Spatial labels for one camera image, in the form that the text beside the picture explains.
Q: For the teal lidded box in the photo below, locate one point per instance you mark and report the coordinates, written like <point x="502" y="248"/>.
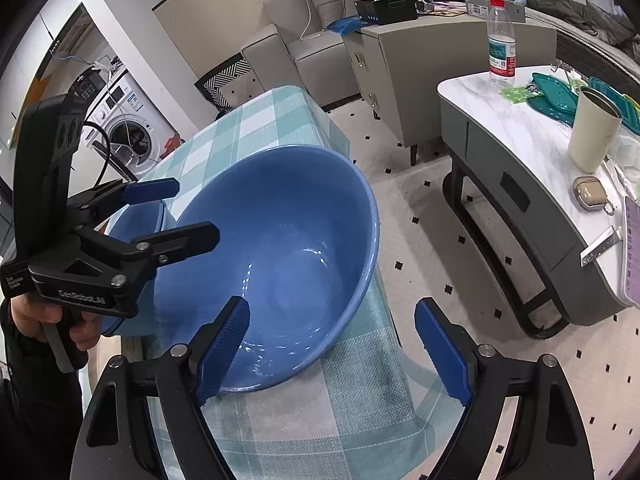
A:
<point x="627" y="110"/>

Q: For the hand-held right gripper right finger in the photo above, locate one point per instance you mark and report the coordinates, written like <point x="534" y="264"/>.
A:
<point x="442" y="350"/>

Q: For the cream tumbler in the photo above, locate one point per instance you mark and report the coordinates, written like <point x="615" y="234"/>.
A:
<point x="590" y="135"/>

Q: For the person's left hand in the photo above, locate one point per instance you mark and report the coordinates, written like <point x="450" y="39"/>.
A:
<point x="30" y="315"/>

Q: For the grey sofa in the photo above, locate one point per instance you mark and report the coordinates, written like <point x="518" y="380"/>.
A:
<point x="310" y="55"/>

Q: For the black pressure cooker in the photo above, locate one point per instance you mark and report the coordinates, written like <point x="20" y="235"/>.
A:
<point x="84" y="85"/>

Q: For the teal checked tablecloth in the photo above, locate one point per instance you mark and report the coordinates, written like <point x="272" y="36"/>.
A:
<point x="280" y="115"/>

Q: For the purple sheet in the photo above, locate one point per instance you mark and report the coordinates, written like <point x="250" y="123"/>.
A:
<point x="632" y="250"/>

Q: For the tissue box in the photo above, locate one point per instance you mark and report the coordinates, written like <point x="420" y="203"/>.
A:
<point x="480" y="7"/>

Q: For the black basket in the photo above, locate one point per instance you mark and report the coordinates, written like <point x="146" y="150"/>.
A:
<point x="385" y="12"/>

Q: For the clear water bottle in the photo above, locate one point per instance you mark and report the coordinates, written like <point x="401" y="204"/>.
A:
<point x="501" y="55"/>

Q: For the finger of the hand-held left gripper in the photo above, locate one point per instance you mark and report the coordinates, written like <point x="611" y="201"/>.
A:
<point x="150" y="189"/>
<point x="185" y="240"/>

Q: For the blue bowl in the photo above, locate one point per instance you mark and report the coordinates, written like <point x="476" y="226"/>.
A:
<point x="300" y="240"/>
<point x="147" y="217"/>

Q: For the person's left forearm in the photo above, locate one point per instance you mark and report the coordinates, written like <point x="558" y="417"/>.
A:
<point x="35" y="410"/>

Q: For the earbuds case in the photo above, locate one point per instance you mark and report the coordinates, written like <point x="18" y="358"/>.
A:
<point x="590" y="192"/>

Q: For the dark coat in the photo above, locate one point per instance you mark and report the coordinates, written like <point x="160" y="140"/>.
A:
<point x="575" y="10"/>

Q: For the white washing machine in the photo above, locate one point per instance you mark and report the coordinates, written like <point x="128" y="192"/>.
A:
<point x="135" y="110"/>

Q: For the blue bag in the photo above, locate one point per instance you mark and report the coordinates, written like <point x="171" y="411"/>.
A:
<point x="347" y="25"/>

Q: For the green packet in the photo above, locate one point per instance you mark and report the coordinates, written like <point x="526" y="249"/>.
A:
<point x="517" y="94"/>

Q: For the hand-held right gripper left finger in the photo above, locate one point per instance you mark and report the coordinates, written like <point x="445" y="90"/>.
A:
<point x="222" y="345"/>

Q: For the marble coffee table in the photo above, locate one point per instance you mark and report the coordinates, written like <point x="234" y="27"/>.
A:
<point x="500" y="110"/>

